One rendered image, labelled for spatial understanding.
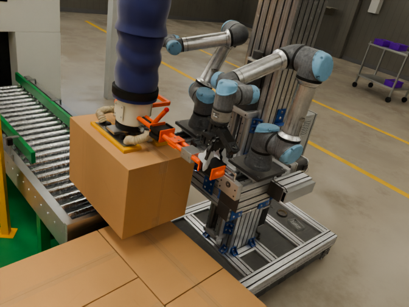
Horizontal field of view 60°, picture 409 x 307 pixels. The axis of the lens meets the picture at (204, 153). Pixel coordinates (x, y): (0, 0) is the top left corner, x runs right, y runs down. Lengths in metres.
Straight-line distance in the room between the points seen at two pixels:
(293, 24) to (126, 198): 1.16
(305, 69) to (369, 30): 11.08
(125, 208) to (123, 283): 0.36
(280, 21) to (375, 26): 10.70
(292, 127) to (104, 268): 1.12
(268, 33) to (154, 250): 1.29
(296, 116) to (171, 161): 0.62
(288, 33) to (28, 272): 1.68
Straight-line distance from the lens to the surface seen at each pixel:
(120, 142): 1.76
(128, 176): 1.61
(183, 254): 1.99
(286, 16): 1.92
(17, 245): 2.85
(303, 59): 1.62
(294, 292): 2.79
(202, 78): 2.23
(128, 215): 1.74
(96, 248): 1.98
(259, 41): 2.02
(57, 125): 3.25
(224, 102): 1.31
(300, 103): 1.65
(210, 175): 1.40
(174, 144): 1.56
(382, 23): 12.52
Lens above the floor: 1.91
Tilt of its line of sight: 27 degrees down
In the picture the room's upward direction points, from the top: 11 degrees clockwise
